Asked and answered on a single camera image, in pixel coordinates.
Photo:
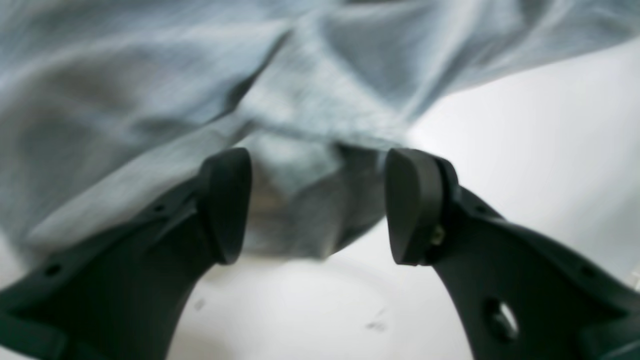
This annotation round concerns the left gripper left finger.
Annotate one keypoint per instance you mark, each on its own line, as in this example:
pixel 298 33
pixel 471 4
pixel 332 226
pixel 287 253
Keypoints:
pixel 119 295

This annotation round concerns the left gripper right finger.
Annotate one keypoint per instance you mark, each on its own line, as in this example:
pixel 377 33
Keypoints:
pixel 520 295

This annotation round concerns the grey t-shirt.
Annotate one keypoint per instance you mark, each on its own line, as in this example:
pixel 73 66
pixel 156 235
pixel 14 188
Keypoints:
pixel 106 104

